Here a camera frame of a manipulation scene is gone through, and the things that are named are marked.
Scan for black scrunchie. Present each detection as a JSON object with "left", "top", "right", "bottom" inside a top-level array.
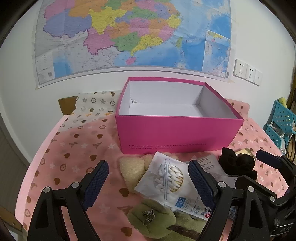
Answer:
[{"left": 218, "top": 147, "right": 257, "bottom": 181}]

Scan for cotton swab packet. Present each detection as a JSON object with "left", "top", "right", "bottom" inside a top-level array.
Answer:
[{"left": 134, "top": 152, "right": 211, "bottom": 220}]

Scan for green plush dinosaur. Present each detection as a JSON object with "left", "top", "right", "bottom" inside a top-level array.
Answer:
[{"left": 127, "top": 199, "right": 206, "bottom": 240}]

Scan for beige plush bear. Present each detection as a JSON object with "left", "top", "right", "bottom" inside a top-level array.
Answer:
[{"left": 119, "top": 154, "right": 153, "bottom": 193}]

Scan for yellow tissue pack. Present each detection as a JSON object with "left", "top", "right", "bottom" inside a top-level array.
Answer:
[{"left": 235, "top": 148, "right": 256, "bottom": 159}]

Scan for blue plastic basket shelf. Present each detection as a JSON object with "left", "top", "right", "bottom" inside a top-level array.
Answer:
[{"left": 263, "top": 100, "right": 295, "bottom": 151}]

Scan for pink patterned bed sheet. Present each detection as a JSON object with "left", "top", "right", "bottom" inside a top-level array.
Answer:
[{"left": 15, "top": 91, "right": 288, "bottom": 240}]

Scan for pink cardboard box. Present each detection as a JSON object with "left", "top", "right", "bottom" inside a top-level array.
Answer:
[{"left": 115, "top": 77, "right": 244, "bottom": 155}]

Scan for brown wooden headboard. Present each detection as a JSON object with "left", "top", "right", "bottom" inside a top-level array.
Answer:
[{"left": 58, "top": 96, "right": 78, "bottom": 115}]

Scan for white wall sockets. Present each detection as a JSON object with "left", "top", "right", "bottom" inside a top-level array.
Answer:
[{"left": 233, "top": 58, "right": 263, "bottom": 86}]

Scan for colourful wall map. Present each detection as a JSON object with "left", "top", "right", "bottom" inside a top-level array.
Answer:
[{"left": 33, "top": 0, "right": 232, "bottom": 86}]

